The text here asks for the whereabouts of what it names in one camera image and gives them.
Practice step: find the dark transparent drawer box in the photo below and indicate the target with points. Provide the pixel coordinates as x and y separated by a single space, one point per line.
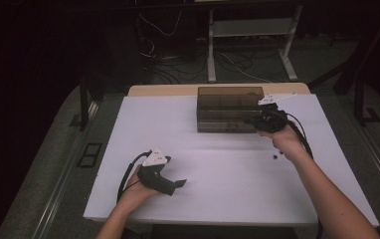
224 99

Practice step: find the white board sheet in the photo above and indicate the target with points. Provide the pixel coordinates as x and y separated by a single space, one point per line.
228 179

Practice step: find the white metal stand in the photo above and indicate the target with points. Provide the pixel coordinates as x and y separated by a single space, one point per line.
251 27

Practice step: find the person's right hand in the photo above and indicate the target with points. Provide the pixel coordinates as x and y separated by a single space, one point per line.
287 142

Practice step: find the wooden table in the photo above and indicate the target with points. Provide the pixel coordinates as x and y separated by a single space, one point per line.
164 89

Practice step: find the black metal stand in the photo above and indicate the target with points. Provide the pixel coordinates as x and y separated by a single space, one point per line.
84 99
359 99

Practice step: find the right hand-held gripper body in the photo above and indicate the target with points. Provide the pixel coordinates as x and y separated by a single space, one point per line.
272 121

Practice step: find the person's left hand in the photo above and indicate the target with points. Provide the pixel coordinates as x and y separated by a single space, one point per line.
133 194

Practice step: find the black floor outlet frame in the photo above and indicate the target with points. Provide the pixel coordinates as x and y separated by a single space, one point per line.
90 155

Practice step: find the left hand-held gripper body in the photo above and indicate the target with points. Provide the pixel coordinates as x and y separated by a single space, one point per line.
154 158

